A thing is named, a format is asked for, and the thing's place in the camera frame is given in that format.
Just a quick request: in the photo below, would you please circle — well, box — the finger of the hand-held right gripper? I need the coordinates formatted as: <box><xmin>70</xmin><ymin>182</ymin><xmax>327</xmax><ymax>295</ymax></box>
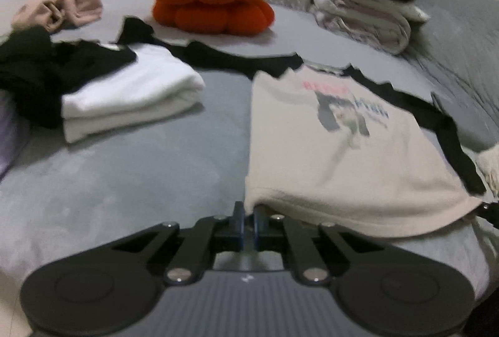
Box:
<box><xmin>476</xmin><ymin>204</ymin><xmax>499</xmax><ymax>230</ymax></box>

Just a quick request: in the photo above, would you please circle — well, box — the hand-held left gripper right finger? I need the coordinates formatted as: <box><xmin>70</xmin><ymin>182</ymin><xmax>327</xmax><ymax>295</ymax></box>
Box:
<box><xmin>251</xmin><ymin>206</ymin><xmax>395</xmax><ymax>285</ymax></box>

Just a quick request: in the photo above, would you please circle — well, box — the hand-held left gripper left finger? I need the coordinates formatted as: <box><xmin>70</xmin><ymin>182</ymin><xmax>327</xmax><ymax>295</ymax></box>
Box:
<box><xmin>105</xmin><ymin>200</ymin><xmax>247</xmax><ymax>285</ymax></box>

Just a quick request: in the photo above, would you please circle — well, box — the cream shirt with black sleeves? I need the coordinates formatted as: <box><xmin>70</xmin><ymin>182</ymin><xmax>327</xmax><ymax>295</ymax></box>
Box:
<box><xmin>117</xmin><ymin>15</ymin><xmax>488</xmax><ymax>238</ymax></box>

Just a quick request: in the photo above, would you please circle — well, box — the white fluffy plush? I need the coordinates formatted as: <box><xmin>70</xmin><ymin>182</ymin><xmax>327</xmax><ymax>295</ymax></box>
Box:
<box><xmin>476</xmin><ymin>144</ymin><xmax>499</xmax><ymax>201</ymax></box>

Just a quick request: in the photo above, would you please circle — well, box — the grey quilted blanket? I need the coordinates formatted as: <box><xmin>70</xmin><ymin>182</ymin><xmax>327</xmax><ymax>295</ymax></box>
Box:
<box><xmin>401</xmin><ymin>0</ymin><xmax>499</xmax><ymax>151</ymax></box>

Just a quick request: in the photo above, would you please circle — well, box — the white folded garment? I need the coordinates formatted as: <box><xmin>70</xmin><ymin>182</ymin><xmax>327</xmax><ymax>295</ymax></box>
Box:
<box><xmin>60</xmin><ymin>45</ymin><xmax>206</xmax><ymax>145</ymax></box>

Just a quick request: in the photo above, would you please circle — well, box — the folded pale quilt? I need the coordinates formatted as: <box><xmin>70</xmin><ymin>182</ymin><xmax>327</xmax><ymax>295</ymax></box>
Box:
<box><xmin>312</xmin><ymin>0</ymin><xmax>431</xmax><ymax>55</ymax></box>

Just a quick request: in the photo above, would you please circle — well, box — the black garment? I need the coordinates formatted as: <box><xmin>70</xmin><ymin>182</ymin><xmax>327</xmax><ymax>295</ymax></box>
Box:
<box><xmin>0</xmin><ymin>25</ymin><xmax>137</xmax><ymax>129</ymax></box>

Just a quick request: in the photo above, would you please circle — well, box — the beige pink garment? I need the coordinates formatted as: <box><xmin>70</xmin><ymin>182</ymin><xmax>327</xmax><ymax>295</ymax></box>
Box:
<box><xmin>11</xmin><ymin>0</ymin><xmax>104</xmax><ymax>34</ymax></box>

